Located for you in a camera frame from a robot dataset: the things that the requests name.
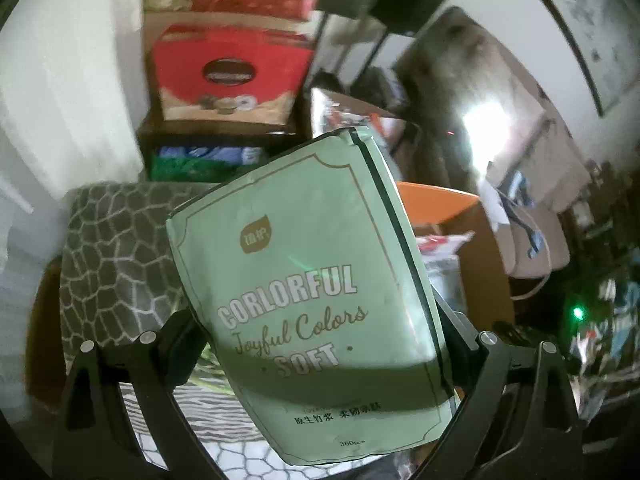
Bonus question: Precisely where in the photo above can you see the green tissue pack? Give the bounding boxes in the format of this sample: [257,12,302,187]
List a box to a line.
[165,127,463,466]

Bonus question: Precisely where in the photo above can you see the beige canvas bag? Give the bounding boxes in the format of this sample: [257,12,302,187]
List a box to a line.
[480,160,571,281]

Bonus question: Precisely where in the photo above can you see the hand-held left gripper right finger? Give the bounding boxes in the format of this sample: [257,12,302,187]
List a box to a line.
[415,285,586,480]

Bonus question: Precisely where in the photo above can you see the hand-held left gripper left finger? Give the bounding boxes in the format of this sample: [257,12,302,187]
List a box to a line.
[50,307,236,480]

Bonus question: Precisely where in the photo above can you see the framed wall picture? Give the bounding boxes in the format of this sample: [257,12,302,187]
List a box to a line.
[515,0,640,116]

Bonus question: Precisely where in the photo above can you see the blue and green packets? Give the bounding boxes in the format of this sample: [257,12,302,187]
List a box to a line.
[150,145,266,183]

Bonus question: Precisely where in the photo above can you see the shiny printed snack bag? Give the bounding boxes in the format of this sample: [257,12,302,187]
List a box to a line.
[310,87,403,141]

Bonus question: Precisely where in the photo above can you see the orange cardboard box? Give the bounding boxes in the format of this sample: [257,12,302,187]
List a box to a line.
[397,180,516,326]

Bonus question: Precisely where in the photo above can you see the red coffee gift box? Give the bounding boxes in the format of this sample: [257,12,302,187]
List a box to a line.
[152,25,316,123]

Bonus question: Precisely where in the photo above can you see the grey white patterned blanket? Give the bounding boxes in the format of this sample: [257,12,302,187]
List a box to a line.
[59,182,281,480]

